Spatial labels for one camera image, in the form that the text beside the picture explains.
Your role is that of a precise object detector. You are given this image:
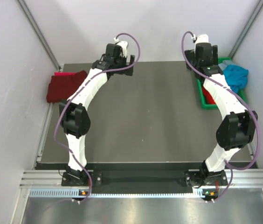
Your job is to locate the blue t shirt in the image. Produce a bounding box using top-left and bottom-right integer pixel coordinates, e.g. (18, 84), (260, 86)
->
(219, 60), (249, 93)

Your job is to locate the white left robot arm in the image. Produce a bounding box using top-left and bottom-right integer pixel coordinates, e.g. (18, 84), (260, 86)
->
(59, 40), (128, 186)

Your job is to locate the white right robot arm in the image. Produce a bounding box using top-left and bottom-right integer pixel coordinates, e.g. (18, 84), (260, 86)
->
(185, 42), (255, 186)

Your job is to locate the aluminium corner post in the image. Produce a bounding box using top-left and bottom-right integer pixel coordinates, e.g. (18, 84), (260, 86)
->
(228, 0), (263, 58)
(15, 0), (61, 70)

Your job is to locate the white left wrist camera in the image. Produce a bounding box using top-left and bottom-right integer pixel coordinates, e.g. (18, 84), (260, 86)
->
(114, 37), (128, 57)

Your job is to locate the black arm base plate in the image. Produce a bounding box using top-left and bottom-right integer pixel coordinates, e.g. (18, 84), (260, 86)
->
(61, 170), (228, 187)

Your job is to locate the right aluminium corner post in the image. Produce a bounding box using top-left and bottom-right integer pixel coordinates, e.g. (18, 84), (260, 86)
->
(228, 0), (263, 58)

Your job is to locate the aluminium front rail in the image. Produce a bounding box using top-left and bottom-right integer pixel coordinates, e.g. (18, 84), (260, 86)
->
(20, 169), (263, 199)

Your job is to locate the red t shirt in bin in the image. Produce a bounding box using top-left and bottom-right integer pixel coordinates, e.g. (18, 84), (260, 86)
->
(202, 86), (215, 105)

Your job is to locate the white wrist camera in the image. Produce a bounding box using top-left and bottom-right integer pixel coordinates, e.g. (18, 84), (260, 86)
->
(114, 37), (128, 57)
(192, 34), (209, 44)

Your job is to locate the dark red folded t shirt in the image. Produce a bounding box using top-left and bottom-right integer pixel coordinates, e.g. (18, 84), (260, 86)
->
(46, 70), (88, 103)

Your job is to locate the green plastic bin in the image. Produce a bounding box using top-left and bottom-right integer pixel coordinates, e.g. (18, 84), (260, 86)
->
(196, 56), (249, 109)

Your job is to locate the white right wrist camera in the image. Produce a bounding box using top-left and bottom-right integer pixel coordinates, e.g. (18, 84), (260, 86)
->
(192, 34), (209, 44)

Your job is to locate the pink folded t shirt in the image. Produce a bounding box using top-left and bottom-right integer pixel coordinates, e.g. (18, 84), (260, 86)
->
(54, 72), (75, 76)

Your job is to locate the left aluminium corner post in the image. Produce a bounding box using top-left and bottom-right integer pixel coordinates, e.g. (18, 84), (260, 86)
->
(15, 0), (61, 70)

